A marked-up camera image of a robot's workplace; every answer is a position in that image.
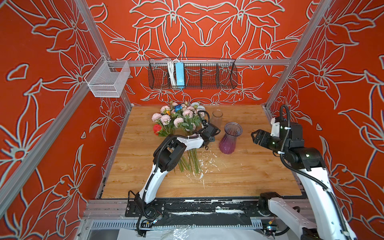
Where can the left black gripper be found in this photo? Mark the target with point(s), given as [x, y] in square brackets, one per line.
[210, 130]

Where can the black wire wall basket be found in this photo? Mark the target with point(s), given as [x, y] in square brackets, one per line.
[200, 73]

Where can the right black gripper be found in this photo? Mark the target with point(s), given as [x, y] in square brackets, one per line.
[264, 141]

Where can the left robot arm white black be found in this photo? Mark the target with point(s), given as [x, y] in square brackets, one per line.
[167, 157]

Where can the bunch of artificial flowers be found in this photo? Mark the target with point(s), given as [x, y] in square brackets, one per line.
[187, 117]

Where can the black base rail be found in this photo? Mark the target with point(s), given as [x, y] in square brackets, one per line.
[217, 212]

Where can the purple glass fluted vase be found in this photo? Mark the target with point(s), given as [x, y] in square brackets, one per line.
[228, 143]

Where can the white mesh wall basket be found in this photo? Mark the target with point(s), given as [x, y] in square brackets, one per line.
[105, 80]

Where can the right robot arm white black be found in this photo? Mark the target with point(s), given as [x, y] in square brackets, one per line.
[286, 140]

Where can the light blue box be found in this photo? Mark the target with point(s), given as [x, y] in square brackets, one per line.
[180, 75]

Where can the clear glass cylinder vase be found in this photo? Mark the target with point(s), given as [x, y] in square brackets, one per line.
[217, 118]

